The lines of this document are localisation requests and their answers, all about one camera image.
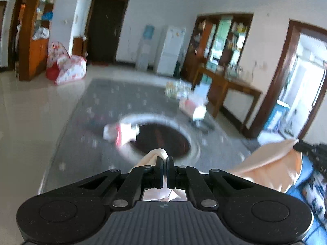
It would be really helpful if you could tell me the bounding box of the cream white garment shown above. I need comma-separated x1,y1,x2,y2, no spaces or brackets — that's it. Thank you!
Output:
132,139,303,201

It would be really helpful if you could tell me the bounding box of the round black induction hotplate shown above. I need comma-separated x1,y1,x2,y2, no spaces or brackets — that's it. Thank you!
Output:
131,123,191,158

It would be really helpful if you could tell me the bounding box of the white and pink glove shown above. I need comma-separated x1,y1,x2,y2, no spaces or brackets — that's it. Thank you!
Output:
103,123,140,147

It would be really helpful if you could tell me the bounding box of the black framed tablet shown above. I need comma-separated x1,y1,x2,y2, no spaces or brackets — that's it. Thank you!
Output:
189,119,215,134

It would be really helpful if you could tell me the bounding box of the grey star pattern tablecloth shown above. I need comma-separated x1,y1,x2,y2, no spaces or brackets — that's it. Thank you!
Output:
39,79,250,193

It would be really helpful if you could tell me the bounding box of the white tissue box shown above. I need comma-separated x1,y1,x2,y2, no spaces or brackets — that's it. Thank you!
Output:
179,99,207,121

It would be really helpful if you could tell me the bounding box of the wooden side table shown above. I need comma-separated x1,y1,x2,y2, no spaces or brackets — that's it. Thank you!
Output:
192,64,262,137

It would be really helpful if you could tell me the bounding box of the water dispenser with blue bottle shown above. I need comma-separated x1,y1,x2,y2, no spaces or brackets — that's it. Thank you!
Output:
136,24,155,71

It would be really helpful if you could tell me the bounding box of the white refrigerator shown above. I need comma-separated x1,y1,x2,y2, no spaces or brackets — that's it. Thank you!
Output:
153,26,186,76

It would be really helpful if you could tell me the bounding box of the dark wooden door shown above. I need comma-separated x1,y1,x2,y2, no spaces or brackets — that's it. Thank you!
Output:
85,0,129,64

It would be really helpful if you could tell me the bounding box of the wooden shelf cabinet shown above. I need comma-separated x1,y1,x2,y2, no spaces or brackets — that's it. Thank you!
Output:
8,0,55,81

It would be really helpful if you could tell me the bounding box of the wooden glass wall cabinet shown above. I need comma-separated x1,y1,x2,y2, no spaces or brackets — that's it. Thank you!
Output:
181,13,254,82

